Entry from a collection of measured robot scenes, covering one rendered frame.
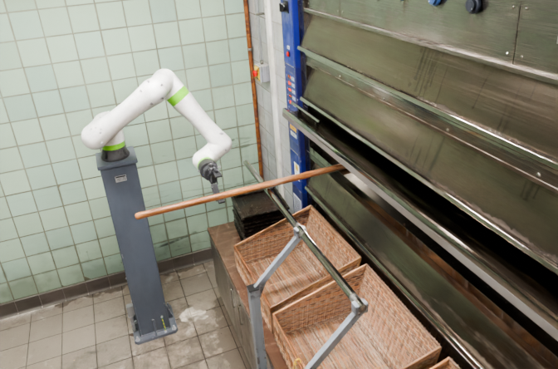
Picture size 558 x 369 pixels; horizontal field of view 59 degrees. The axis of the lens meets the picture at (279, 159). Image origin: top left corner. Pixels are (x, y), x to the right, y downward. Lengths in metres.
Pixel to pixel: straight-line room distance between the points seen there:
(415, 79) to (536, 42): 0.48
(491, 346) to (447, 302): 0.22
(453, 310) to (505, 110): 0.78
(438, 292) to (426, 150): 0.53
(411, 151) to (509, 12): 0.63
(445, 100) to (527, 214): 0.41
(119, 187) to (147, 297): 0.76
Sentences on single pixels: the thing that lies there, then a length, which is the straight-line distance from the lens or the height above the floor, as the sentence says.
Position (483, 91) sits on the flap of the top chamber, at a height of 1.81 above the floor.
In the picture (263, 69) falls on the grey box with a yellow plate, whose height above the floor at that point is 1.49.
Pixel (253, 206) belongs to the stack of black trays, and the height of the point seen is 0.80.
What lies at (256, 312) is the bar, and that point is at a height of 0.84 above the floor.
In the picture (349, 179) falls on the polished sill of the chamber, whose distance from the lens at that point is 2.34.
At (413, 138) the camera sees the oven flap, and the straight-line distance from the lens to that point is 1.82.
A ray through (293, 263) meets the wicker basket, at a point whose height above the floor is 0.59.
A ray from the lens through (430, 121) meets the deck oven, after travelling 1.71.
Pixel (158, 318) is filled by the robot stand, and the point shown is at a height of 0.12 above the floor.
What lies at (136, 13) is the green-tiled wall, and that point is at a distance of 3.21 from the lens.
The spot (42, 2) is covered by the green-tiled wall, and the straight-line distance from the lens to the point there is 3.19.
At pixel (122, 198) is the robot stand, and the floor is 0.99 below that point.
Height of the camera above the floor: 2.26
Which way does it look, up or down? 25 degrees down
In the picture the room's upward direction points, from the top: 4 degrees counter-clockwise
